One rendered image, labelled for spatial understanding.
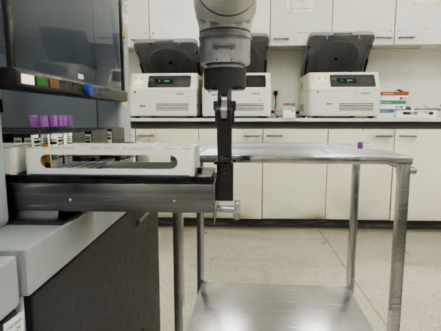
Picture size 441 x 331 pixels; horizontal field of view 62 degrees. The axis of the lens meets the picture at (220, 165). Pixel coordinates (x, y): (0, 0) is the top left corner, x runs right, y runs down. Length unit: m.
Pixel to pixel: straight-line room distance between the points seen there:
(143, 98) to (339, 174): 1.68
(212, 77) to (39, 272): 0.41
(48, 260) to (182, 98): 2.45
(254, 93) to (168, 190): 2.40
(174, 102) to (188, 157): 2.39
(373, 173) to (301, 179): 0.56
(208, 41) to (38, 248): 0.42
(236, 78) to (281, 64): 3.01
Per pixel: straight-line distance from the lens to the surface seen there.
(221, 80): 0.64
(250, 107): 2.97
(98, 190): 0.66
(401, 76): 3.91
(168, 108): 3.01
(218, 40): 0.64
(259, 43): 3.26
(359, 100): 3.11
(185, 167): 0.63
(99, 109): 1.29
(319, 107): 3.03
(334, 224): 3.24
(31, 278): 0.61
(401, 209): 1.03
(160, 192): 0.63
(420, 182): 3.33
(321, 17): 3.42
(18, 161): 0.75
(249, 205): 3.04
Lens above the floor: 0.92
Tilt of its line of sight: 8 degrees down
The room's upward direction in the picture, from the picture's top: straight up
